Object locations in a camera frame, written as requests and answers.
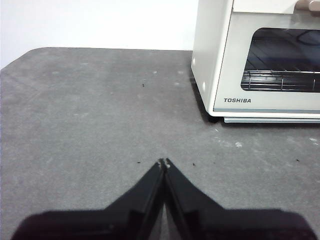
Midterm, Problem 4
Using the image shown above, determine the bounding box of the grey oven crumb tray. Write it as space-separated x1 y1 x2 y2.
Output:
223 116 320 124

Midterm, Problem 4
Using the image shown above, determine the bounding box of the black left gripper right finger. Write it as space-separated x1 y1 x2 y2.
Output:
163 157 315 240

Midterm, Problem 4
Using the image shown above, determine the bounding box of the oven door with beige handle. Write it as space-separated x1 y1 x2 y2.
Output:
213 0 320 113

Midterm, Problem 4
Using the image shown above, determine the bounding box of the metal wire oven rack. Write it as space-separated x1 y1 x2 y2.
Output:
240 69 320 91

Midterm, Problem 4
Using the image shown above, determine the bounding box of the white Toshiba toaster oven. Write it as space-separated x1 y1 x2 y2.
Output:
190 0 320 124

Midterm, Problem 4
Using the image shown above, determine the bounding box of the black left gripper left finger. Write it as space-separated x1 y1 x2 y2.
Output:
11 158 167 240

